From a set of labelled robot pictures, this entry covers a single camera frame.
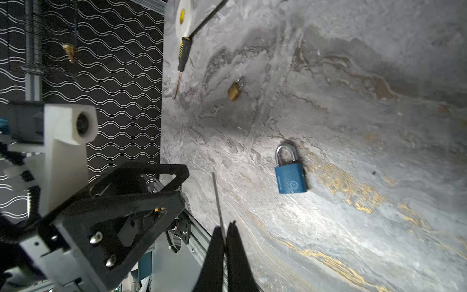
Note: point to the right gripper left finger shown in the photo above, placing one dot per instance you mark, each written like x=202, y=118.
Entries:
x=211, y=275

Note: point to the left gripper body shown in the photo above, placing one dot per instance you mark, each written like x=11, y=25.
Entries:
x=57, y=248

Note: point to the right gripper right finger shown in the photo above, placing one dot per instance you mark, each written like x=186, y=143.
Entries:
x=240, y=276

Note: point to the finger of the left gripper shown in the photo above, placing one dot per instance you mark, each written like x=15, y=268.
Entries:
x=124, y=187
x=107, y=236

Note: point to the blue padlock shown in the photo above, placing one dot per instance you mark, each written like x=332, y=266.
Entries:
x=290, y=178

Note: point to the black hex key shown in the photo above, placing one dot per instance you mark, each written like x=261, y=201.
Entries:
x=208, y=18

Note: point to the small brass padlock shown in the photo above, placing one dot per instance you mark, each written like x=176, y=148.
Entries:
x=235, y=89

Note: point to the brass item in basket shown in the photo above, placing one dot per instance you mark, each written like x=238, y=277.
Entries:
x=71, y=52

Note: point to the yellow black screwdriver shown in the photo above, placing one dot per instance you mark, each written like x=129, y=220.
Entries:
x=185, y=47

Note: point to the white tape roll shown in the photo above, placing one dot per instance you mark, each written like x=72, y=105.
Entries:
x=184, y=16

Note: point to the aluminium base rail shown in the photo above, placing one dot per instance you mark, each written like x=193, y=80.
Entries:
x=179, y=272

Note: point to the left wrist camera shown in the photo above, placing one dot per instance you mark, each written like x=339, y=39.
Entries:
x=50, y=142

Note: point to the black wire basket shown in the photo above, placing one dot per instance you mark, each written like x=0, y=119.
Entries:
x=47, y=26

